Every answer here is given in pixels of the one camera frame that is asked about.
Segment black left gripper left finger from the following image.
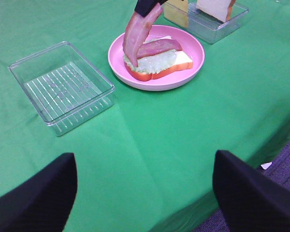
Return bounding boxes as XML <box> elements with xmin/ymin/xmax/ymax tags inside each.
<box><xmin>0</xmin><ymin>153</ymin><xmax>77</xmax><ymax>232</ymax></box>

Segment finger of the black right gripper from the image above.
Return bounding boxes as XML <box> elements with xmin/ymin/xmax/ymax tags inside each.
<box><xmin>134</xmin><ymin>0</ymin><xmax>167</xmax><ymax>17</ymax></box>

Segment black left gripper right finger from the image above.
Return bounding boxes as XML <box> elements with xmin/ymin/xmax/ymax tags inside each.
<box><xmin>212</xmin><ymin>150</ymin><xmax>290</xmax><ymax>232</ymax></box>

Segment bacon strip from container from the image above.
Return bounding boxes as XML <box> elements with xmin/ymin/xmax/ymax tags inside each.
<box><xmin>123</xmin><ymin>3</ymin><xmax>163</xmax><ymax>66</ymax></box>
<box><xmin>137</xmin><ymin>39</ymin><xmax>183</xmax><ymax>59</ymax></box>

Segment yellow cheese slice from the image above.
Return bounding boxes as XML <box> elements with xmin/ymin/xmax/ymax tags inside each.
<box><xmin>164</xmin><ymin>0</ymin><xmax>189</xmax><ymax>28</ymax></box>

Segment green lettuce leaf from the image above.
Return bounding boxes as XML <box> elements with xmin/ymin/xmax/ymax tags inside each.
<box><xmin>123</xmin><ymin>36</ymin><xmax>177</xmax><ymax>74</ymax></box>

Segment bread slice bottom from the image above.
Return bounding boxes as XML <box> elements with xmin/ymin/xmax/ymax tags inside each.
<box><xmin>124</xmin><ymin>36</ymin><xmax>193</xmax><ymax>82</ymax></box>

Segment bread slice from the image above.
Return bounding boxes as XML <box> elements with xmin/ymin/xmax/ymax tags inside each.
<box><xmin>196</xmin><ymin>0</ymin><xmax>236</xmax><ymax>22</ymax></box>
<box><xmin>124</xmin><ymin>36</ymin><xmax>193</xmax><ymax>82</ymax></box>

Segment bread slice top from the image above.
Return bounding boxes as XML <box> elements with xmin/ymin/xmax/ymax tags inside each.
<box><xmin>196</xmin><ymin>0</ymin><xmax>236</xmax><ymax>22</ymax></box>

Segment clear right plastic container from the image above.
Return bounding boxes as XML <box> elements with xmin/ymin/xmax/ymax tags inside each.
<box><xmin>176</xmin><ymin>0</ymin><xmax>249</xmax><ymax>44</ymax></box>

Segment clear plastic container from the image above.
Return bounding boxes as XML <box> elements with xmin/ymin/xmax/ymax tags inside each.
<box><xmin>176</xmin><ymin>0</ymin><xmax>249</xmax><ymax>44</ymax></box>
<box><xmin>8</xmin><ymin>41</ymin><xmax>115</xmax><ymax>136</ymax></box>

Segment pink plate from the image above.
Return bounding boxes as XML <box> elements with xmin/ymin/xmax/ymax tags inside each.
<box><xmin>108</xmin><ymin>25</ymin><xmax>205</xmax><ymax>91</ymax></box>

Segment green tablecloth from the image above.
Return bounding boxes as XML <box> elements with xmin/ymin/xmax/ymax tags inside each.
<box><xmin>0</xmin><ymin>0</ymin><xmax>290</xmax><ymax>232</ymax></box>

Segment clear left plastic container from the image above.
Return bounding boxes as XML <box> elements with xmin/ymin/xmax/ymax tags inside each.
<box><xmin>8</xmin><ymin>41</ymin><xmax>115</xmax><ymax>136</ymax></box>

